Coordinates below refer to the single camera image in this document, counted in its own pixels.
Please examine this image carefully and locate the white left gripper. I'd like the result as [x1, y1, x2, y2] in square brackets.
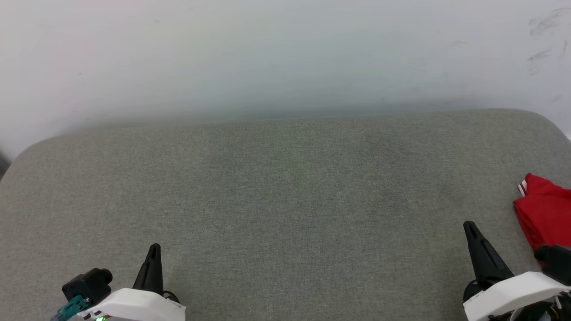
[78, 243, 186, 321]

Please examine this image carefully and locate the grey fabric sofa cushion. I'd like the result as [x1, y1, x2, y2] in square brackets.
[0, 109, 571, 321]

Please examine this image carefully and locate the red basketball jersey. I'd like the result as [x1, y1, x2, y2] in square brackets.
[513, 173, 571, 264]

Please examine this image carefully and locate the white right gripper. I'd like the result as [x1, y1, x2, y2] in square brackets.
[463, 221, 571, 321]

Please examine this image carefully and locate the teal left camera connector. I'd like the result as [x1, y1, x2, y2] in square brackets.
[50, 295, 90, 321]

